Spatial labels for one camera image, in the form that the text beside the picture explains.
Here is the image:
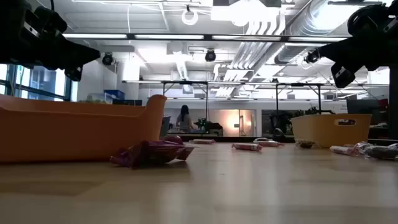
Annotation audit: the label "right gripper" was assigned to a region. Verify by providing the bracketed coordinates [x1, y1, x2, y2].
[319, 34, 379, 88]

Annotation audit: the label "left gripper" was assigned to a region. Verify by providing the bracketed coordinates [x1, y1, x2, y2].
[46, 34, 102, 82]

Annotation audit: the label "orange plastic bin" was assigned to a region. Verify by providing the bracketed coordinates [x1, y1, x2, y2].
[0, 94, 168, 164]

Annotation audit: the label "yellow plastic bin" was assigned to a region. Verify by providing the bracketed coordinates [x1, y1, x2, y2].
[290, 113, 373, 149]

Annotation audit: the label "clear dark candy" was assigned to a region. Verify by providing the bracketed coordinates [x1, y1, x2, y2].
[353, 141, 374, 150]
[295, 139, 318, 149]
[362, 143, 398, 161]

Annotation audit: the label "purple candy pack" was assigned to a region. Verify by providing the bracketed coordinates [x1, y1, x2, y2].
[109, 139, 196, 170]
[164, 135, 185, 145]

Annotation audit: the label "clear storage box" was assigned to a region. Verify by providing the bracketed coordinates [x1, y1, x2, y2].
[88, 92, 113, 105]

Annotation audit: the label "large window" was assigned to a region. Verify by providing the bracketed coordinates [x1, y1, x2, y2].
[0, 63, 72, 102]

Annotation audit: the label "blue storage box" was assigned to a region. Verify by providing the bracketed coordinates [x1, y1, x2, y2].
[103, 89, 126, 100]

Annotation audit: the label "black monitor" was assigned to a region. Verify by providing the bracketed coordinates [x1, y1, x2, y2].
[346, 98, 382, 115]

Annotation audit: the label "person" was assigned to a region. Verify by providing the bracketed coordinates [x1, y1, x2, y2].
[175, 105, 195, 131]

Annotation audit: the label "overhead light bar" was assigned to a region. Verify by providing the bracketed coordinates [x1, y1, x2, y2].
[62, 32, 349, 44]

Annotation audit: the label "black background machine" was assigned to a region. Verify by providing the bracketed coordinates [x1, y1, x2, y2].
[195, 118, 223, 136]

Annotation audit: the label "silver ventilation duct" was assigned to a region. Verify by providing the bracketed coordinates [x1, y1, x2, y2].
[273, 0, 349, 65]

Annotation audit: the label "black vertical post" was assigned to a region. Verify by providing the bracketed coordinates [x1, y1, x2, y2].
[388, 65, 398, 139]

